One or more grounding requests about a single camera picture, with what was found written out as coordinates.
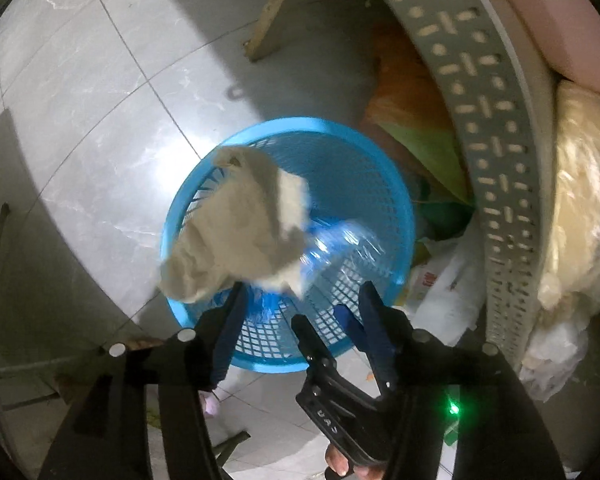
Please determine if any clear plastic bag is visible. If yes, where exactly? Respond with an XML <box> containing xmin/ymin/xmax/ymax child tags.
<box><xmin>520</xmin><ymin>305</ymin><xmax>592</xmax><ymax>402</ymax></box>

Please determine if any person's right hand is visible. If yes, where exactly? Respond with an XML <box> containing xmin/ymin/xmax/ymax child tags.
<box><xmin>324</xmin><ymin>446</ymin><xmax>387</xmax><ymax>480</ymax></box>

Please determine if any pink plastic basin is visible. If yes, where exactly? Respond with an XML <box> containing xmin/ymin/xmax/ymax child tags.
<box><xmin>480</xmin><ymin>0</ymin><xmax>600</xmax><ymax>101</ymax></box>

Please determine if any beige cloth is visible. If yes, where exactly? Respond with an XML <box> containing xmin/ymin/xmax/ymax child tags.
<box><xmin>159</xmin><ymin>145</ymin><xmax>312</xmax><ymax>305</ymax></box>

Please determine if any orange plastic bag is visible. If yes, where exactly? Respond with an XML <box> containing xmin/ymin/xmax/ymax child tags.
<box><xmin>360</xmin><ymin>25</ymin><xmax>456</xmax><ymax>131</ymax></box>

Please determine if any clear plastic bottle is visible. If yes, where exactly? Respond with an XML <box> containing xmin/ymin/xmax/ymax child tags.
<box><xmin>252</xmin><ymin>219</ymin><xmax>381</xmax><ymax>322</ymax></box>

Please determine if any grey perforated metal shelf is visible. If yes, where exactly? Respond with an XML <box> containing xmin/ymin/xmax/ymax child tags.
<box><xmin>352</xmin><ymin>0</ymin><xmax>556</xmax><ymax>361</ymax></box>

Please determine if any white printed plastic bag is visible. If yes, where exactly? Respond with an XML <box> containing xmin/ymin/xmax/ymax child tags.
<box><xmin>405</xmin><ymin>225</ymin><xmax>491</xmax><ymax>346</ymax></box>

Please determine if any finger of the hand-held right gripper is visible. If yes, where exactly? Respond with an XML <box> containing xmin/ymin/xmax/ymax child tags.
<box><xmin>291</xmin><ymin>313</ymin><xmax>337</xmax><ymax>377</ymax></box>

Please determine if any wooden shelf leg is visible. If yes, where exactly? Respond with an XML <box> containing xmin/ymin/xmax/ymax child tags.
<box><xmin>244</xmin><ymin>0</ymin><xmax>341</xmax><ymax>63</ymax></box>

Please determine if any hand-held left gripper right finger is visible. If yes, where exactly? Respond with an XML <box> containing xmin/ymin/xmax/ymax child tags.
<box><xmin>332</xmin><ymin>282</ymin><xmax>581</xmax><ymax>480</ymax></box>

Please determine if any blue plastic basket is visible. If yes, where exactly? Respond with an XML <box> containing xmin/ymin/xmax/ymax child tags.
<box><xmin>160</xmin><ymin>117</ymin><xmax>418</xmax><ymax>373</ymax></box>

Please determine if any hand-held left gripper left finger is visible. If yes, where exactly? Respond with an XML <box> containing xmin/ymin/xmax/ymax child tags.
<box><xmin>37</xmin><ymin>282</ymin><xmax>251</xmax><ymax>480</ymax></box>

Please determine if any green plastic bag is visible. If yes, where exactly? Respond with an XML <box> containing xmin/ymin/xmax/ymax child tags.
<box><xmin>380</xmin><ymin>120</ymin><xmax>476</xmax><ymax>208</ymax></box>

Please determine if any yellowish bag of food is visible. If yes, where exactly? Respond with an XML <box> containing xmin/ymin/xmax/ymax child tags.
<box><xmin>535</xmin><ymin>80</ymin><xmax>600</xmax><ymax>311</ymax></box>

